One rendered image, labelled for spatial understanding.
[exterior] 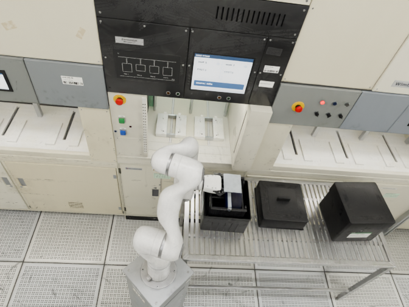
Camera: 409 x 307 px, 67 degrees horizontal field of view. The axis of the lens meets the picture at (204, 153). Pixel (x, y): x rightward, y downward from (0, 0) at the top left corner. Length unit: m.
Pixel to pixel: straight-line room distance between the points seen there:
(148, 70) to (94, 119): 0.48
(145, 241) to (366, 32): 1.35
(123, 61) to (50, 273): 1.76
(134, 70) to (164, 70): 0.15
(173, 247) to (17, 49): 1.14
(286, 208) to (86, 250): 1.61
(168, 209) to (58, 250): 1.60
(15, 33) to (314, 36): 1.32
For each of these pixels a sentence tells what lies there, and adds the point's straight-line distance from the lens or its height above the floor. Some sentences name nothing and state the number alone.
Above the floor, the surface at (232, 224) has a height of 0.86.
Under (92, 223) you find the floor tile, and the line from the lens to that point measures 2.85.
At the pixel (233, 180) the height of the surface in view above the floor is 1.08.
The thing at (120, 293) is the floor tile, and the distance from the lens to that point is 2.60.
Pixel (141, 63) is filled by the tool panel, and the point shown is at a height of 1.59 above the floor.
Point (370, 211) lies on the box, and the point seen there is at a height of 1.01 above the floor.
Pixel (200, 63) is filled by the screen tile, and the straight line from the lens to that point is 1.55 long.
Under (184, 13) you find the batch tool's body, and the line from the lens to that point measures 1.43.
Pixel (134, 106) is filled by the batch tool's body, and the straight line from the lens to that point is 1.76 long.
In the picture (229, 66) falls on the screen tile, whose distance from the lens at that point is 1.57.
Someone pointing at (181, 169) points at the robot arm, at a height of 1.49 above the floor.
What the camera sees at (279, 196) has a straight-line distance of 2.06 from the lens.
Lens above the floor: 2.49
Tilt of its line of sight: 50 degrees down
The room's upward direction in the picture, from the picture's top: 11 degrees clockwise
